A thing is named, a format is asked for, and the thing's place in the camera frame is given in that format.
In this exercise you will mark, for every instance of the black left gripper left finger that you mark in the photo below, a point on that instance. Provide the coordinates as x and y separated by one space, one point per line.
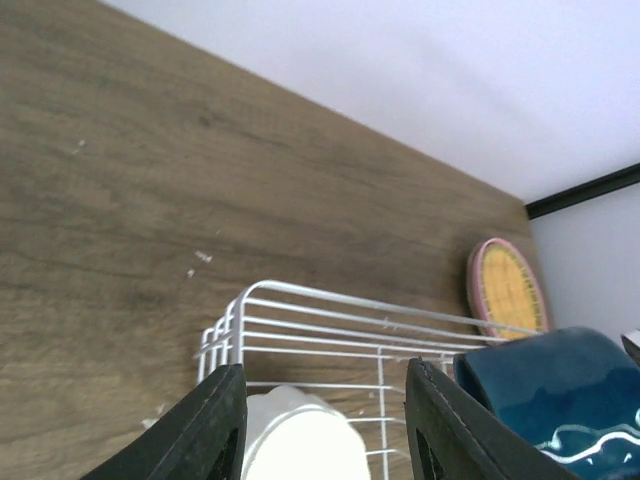
201 437

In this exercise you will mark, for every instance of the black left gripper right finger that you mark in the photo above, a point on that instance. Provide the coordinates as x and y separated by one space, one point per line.
452 436

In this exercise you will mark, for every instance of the white scalloped bowl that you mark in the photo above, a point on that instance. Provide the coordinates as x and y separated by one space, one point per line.
294 435

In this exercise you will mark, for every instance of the white wire dish rack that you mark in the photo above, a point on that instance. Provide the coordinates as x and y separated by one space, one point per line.
350 351

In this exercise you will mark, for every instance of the dark blue ceramic mug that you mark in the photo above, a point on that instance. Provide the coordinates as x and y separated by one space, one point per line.
572 393

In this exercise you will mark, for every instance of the yellow woven bamboo tray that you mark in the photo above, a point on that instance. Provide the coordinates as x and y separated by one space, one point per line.
512 292

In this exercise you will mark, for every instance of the pink plate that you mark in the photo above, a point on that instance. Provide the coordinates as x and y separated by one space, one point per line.
505 290

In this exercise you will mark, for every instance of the black aluminium frame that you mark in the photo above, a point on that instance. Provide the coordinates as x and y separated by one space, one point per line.
590 190

